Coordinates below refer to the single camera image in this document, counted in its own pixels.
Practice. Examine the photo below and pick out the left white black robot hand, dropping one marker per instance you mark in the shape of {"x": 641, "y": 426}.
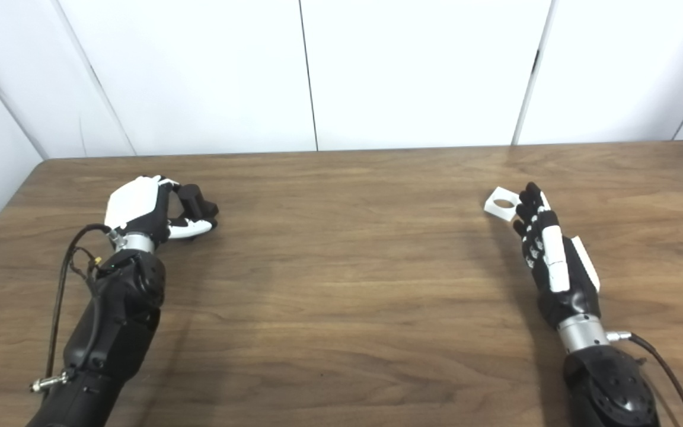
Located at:
{"x": 134, "y": 201}

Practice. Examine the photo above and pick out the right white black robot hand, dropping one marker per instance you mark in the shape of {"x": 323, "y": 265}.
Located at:
{"x": 573, "y": 290}

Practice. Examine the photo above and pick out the black peg with square base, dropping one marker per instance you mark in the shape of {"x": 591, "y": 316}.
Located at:
{"x": 196, "y": 201}

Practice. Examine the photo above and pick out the white square piece with hole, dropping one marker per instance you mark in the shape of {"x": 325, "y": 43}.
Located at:
{"x": 498, "y": 213}

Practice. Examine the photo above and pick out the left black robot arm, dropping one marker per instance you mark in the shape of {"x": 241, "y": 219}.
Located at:
{"x": 116, "y": 320}

